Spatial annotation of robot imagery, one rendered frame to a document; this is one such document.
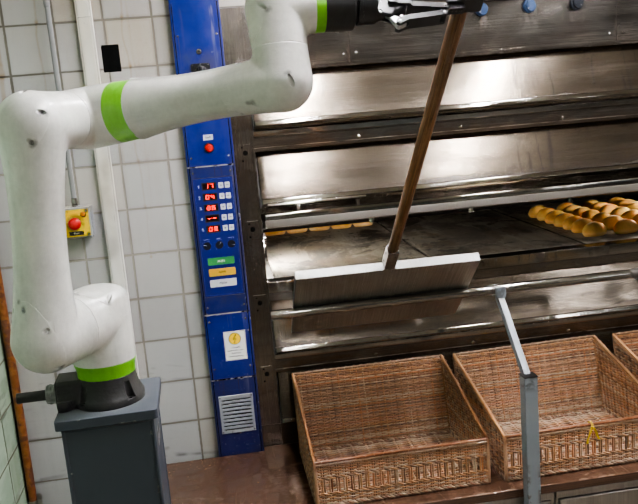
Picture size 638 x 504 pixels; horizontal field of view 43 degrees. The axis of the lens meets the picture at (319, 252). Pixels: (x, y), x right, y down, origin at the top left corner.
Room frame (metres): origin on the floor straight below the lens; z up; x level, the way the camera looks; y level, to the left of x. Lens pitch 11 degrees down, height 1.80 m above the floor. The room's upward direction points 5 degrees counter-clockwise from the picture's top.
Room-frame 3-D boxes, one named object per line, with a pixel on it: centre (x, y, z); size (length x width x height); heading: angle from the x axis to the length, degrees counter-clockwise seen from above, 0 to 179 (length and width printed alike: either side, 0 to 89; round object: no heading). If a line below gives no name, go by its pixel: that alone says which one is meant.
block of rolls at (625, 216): (3.34, -1.23, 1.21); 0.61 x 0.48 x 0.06; 7
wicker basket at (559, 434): (2.57, -0.75, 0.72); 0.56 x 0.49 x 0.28; 99
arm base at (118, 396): (1.63, 0.53, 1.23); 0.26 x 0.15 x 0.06; 98
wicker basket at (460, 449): (2.49, -0.17, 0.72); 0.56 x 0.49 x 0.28; 98
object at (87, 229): (2.60, 0.78, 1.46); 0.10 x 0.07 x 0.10; 97
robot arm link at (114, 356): (1.63, 0.48, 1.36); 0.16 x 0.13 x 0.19; 158
